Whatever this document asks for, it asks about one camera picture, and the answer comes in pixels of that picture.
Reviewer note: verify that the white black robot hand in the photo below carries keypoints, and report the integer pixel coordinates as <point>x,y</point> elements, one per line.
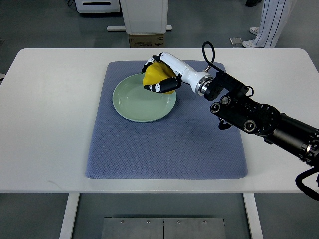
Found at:
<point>184,74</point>

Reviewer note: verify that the yellow bell pepper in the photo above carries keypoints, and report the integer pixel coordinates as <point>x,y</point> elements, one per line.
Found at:
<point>155,73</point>

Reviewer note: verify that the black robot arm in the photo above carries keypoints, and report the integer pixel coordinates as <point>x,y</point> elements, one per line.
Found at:
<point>234,107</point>

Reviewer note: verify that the light green plate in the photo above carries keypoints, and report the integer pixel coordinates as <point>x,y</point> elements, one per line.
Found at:
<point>137,104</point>

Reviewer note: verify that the metal floor plate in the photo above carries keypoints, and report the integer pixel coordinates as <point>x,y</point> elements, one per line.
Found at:
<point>163,228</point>

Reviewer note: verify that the grey floor pedal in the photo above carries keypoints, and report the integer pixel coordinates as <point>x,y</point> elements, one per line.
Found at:
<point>236,41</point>

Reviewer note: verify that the blue quilted mat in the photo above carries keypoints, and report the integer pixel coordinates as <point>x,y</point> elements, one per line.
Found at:
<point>185,144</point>

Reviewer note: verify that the cardboard box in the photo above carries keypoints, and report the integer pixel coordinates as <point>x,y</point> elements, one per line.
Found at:
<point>146,41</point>

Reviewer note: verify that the person in striped trousers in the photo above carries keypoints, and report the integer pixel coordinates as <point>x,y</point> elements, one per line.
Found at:
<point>274,16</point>

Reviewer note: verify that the white machine housing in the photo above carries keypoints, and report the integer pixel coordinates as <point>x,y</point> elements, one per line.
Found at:
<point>97,6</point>

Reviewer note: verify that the white pedestal column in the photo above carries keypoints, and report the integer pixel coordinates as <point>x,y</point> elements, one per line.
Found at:
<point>143,17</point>

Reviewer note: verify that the white table frame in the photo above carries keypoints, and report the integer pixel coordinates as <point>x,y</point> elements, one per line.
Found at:
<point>73,199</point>

